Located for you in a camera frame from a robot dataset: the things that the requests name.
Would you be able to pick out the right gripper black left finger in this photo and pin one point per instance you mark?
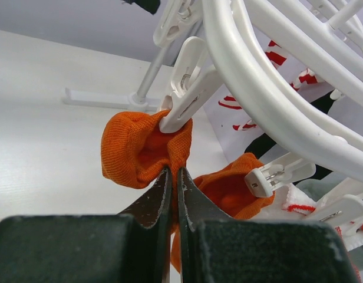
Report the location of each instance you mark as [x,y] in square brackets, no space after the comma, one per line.
[131,246]

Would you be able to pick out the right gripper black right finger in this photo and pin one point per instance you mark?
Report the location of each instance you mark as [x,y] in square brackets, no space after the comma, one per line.
[214,247]

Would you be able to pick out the orange sock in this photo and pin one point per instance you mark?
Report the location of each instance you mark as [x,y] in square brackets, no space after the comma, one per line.
[227,189]
[134,151]

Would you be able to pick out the white plastic sock hanger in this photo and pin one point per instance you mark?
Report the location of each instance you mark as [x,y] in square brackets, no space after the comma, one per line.
[266,96]

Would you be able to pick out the large white hanger clip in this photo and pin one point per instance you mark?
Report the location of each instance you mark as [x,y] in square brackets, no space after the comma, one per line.
[289,168]

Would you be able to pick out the white sock red trim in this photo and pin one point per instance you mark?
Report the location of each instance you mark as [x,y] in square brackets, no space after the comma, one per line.
[290,204]

